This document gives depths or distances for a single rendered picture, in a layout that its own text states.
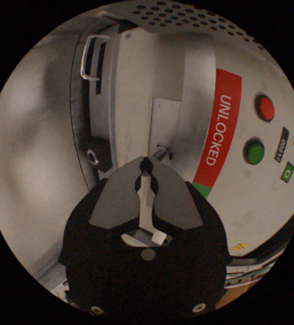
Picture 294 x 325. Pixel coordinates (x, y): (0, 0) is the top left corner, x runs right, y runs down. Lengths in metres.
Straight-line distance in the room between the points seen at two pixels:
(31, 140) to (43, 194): 0.11
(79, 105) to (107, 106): 0.08
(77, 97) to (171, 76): 0.17
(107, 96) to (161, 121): 0.10
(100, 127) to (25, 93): 0.17
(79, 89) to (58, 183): 0.19
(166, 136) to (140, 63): 0.11
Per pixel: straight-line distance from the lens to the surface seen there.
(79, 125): 0.25
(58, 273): 0.47
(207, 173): 0.17
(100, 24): 0.27
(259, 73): 0.17
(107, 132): 0.21
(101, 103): 0.21
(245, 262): 0.60
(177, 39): 0.17
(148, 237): 0.39
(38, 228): 0.32
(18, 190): 0.25
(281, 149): 0.19
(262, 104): 0.15
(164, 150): 0.16
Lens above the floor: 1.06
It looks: 22 degrees down
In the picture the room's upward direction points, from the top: 110 degrees clockwise
